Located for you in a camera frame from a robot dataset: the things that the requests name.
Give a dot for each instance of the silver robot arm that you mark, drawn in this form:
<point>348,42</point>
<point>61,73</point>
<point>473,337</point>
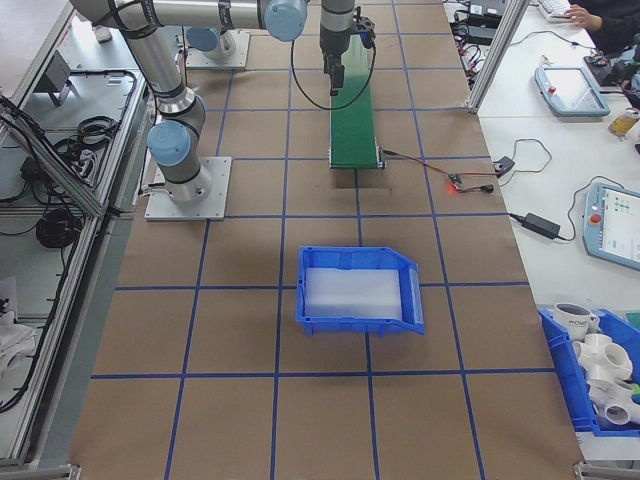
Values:
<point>222,47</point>
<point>150,50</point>

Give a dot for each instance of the hand with black sleeve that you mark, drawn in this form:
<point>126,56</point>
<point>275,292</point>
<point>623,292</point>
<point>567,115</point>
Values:
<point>585,16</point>

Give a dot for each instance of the green conveyor belt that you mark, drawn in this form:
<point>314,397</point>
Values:
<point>352,135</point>

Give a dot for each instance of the small black power brick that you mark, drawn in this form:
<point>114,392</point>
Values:
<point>482,34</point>

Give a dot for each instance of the small circuit board red LED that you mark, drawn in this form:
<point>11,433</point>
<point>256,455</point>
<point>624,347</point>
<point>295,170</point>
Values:
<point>454,178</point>

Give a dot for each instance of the large black power brick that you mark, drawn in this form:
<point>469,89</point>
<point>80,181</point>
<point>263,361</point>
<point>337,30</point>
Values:
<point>490,6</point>

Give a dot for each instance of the blue open-front plastic bin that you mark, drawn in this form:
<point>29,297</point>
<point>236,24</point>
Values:
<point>320,257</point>

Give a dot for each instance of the small black barrel plug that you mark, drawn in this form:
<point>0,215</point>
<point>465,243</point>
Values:
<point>485,188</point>

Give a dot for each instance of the small black module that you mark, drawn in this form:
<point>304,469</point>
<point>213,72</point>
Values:
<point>503,164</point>

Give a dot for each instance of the white keyboard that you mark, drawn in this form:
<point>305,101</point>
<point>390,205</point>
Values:
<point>555,7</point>

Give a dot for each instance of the small white object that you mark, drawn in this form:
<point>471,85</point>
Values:
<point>103,34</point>

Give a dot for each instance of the blue-grey teach pendant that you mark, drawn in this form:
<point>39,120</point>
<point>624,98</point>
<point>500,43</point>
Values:
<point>570,90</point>
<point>615,225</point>

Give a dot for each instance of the slim black power adapter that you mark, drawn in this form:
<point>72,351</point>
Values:
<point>542,225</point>

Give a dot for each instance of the white power strip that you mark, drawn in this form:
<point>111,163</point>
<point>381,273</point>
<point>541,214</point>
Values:
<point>87,160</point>

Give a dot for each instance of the black desktop device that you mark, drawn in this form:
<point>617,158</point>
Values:
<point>612,75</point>

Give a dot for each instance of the grey box on stand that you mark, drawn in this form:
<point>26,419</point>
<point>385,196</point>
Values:
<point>52,75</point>

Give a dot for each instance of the yellow drinks can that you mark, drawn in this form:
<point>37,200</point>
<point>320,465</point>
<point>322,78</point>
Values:
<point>622,124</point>

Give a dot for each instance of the white printed mug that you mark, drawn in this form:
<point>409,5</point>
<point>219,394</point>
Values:
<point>570,322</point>

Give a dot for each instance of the blue storage crate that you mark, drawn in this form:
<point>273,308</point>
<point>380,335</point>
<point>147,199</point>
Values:
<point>560,370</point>

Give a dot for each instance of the white PVC pipe fitting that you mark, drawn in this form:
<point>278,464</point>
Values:
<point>597,350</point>
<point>612,412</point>

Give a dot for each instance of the crumpled white cloth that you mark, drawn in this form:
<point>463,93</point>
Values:
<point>15,345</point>

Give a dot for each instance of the green plastic piece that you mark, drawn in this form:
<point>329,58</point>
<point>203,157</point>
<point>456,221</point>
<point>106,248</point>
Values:
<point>636,395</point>

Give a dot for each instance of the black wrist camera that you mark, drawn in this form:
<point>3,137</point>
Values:
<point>362,27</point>

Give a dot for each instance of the white square base plate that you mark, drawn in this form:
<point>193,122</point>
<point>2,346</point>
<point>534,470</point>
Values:
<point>215,200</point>
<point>242,50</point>

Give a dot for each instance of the aluminium profile post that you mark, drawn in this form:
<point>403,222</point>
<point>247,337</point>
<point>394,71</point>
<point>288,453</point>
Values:
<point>494,55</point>

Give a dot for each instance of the black box in frame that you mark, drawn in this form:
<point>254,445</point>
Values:
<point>31,169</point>

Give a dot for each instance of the aluminium corner rail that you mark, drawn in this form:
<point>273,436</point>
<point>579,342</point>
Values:
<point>45,472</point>
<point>607,472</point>

